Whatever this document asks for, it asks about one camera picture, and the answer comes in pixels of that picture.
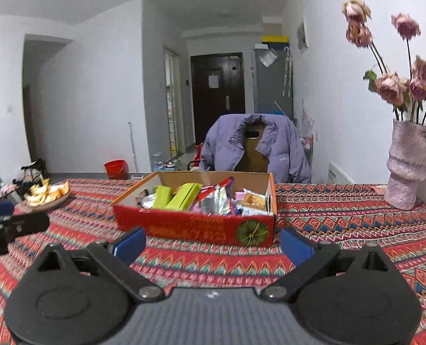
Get oat crisp snack packet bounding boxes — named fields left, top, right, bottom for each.
left=239, top=189, right=268, bottom=211

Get green snack bar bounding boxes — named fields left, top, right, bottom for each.
left=166, top=183, right=202, bottom=211
left=152, top=185, right=172, bottom=210

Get plate of orange peels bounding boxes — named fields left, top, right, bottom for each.
left=24, top=179, right=70, bottom=211

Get red patterned tablecloth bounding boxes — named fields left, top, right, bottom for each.
left=0, top=179, right=426, bottom=344

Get red plastic bucket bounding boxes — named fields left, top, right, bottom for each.
left=104, top=159, right=128, bottom=180

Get pink textured vase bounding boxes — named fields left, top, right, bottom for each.
left=385, top=120, right=426, bottom=211

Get red cardboard snack box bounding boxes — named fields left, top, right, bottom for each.
left=112, top=171, right=277, bottom=247

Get silver foil snack packet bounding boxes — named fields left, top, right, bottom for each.
left=198, top=177, right=238, bottom=216

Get purple puffer jacket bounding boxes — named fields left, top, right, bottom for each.
left=199, top=114, right=311, bottom=184

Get wooden chair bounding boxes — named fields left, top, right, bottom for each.
left=235, top=122, right=269, bottom=173

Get dried pink roses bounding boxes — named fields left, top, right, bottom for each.
left=341, top=0, right=426, bottom=128

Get grey refrigerator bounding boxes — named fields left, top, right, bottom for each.
left=253, top=43, right=293, bottom=120

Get dark entrance door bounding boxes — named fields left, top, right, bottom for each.
left=190, top=53, right=246, bottom=144

